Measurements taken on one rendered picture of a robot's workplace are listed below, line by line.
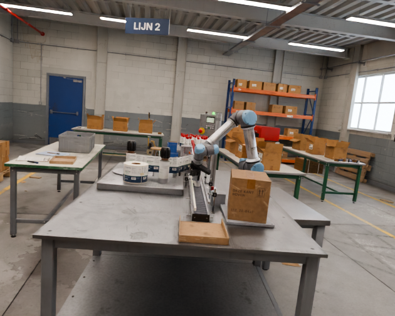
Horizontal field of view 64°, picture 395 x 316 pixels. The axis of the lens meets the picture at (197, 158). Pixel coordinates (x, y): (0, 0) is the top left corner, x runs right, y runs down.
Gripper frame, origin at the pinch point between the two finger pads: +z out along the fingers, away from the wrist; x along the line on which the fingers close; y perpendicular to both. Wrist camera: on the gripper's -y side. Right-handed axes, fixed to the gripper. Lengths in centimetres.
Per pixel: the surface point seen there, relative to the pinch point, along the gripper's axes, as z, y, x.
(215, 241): -40, -6, 88
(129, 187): 2, 53, 12
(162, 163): -6.3, 29.9, -11.4
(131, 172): -4, 53, 1
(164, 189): 1.2, 26.0, 11.4
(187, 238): -41, 9, 88
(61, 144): 84, 169, -139
